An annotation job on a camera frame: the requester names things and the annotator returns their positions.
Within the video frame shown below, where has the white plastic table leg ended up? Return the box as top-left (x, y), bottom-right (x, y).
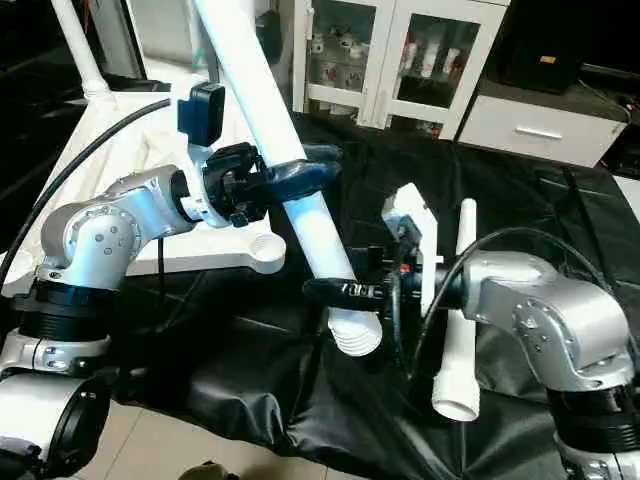
top-left (50, 0), bottom-right (113, 101)
top-left (192, 0), bottom-right (385, 358)
top-left (431, 197), bottom-right (483, 423)

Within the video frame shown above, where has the white plastic table top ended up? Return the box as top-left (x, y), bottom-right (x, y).
top-left (0, 84), bottom-right (289, 299)

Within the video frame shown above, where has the black plastic mat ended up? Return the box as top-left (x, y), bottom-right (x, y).
top-left (0, 60), bottom-right (640, 480)

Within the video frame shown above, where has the white glass-door cabinet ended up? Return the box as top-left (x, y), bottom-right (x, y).
top-left (292, 0), bottom-right (513, 141)

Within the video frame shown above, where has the grey metal pole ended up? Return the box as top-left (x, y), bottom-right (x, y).
top-left (192, 20), bottom-right (219, 85)

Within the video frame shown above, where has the white drawer unit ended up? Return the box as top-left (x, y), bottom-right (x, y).
top-left (458, 94), bottom-right (629, 171)

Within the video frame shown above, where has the black low cabinet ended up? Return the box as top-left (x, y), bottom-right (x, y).
top-left (496, 0), bottom-right (640, 121)

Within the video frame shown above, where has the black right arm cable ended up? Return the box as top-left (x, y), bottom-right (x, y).
top-left (385, 226), bottom-right (626, 386)

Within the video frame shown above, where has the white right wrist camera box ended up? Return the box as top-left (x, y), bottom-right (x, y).
top-left (381, 182), bottom-right (443, 319)

